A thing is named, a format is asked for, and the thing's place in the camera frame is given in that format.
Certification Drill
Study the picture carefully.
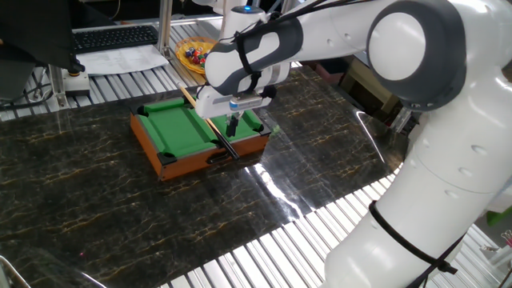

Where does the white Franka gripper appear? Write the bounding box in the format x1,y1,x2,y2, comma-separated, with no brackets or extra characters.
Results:
194,84,267,138

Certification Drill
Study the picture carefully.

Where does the wooden pool cue black butt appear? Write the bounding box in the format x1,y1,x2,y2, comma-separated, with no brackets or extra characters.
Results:
174,82,241,161

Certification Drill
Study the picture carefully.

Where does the mini pool table green felt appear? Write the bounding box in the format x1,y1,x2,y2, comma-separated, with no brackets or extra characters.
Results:
130,95,272,182

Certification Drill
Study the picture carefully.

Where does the white paper sheet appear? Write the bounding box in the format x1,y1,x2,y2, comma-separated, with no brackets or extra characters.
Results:
75,43,170,77

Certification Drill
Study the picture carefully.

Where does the black computer keyboard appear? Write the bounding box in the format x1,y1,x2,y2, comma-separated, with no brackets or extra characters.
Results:
72,25,160,55

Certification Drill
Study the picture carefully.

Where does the black marble pattern mat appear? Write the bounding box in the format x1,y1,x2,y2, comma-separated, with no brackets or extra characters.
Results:
0,66,410,288

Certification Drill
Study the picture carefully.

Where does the black monitor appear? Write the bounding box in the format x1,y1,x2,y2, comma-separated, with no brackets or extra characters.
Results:
0,0,86,74

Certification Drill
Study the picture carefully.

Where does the yellow wire basket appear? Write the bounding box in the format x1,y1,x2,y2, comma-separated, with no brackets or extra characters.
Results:
174,36,219,76

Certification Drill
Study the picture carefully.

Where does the aluminium profile post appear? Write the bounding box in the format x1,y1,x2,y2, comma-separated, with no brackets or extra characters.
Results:
157,0,174,57

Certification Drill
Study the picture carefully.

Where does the aluminium angle bracket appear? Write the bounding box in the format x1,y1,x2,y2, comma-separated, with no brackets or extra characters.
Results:
46,63,70,110

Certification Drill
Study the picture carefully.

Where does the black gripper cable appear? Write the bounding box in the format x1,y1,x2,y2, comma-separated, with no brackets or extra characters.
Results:
234,0,467,288

